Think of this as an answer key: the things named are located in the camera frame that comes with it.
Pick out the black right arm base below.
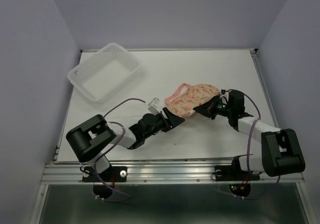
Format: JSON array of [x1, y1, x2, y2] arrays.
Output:
[[211, 156, 260, 197]]

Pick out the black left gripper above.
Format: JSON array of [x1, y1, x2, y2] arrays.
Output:
[[143, 107, 184, 139]]

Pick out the aluminium front rail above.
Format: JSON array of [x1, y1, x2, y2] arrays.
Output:
[[39, 158, 306, 184]]

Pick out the floral mesh laundry bag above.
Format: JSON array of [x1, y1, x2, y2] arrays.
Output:
[[165, 83, 220, 117]]

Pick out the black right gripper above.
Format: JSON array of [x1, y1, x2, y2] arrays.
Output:
[[192, 94, 233, 120]]

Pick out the white perforated plastic basket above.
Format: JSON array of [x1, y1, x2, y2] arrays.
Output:
[[67, 43, 141, 103]]

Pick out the purple cable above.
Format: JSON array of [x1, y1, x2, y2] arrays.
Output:
[[211, 95, 281, 200], [94, 97, 151, 201]]

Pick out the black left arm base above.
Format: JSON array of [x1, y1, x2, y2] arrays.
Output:
[[80, 165, 128, 202]]

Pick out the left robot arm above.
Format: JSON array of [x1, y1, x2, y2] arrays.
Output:
[[66, 108, 185, 182]]

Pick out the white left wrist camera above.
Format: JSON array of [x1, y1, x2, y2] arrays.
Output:
[[147, 98, 160, 115]]

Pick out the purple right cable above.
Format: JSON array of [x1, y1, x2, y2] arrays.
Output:
[[211, 95, 281, 200]]

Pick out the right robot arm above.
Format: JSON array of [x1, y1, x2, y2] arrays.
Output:
[[194, 89, 306, 179]]

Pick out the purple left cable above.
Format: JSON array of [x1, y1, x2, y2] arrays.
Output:
[[94, 97, 151, 201]]

